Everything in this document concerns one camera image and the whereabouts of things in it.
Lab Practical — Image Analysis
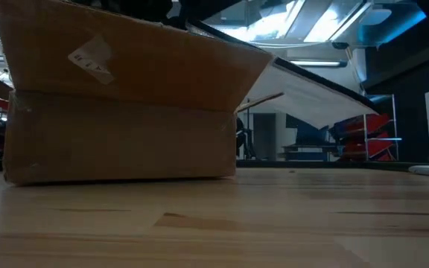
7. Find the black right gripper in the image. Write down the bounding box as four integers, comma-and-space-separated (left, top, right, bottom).
179, 0, 244, 23

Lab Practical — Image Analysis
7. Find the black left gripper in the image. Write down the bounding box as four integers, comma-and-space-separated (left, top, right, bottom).
98, 0, 174, 22

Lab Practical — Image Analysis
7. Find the clear bubble wrap bag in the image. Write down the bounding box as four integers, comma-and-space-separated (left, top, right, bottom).
186, 20, 380, 130

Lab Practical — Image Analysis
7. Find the taped brown cardboard box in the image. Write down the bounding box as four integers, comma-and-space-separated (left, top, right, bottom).
0, 0, 285, 186

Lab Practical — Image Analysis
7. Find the long LED light bar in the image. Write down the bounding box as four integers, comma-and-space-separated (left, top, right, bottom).
0, 55, 349, 69

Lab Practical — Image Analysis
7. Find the grey door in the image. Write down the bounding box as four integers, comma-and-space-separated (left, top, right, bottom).
253, 113, 277, 162

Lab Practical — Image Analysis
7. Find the black monitor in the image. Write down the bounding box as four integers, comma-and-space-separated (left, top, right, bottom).
287, 113, 331, 147

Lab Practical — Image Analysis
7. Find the dark desk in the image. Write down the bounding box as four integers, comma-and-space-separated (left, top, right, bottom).
276, 144, 340, 163

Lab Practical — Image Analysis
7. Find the metal rack with red bins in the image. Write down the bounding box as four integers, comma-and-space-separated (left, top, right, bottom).
331, 95, 403, 163

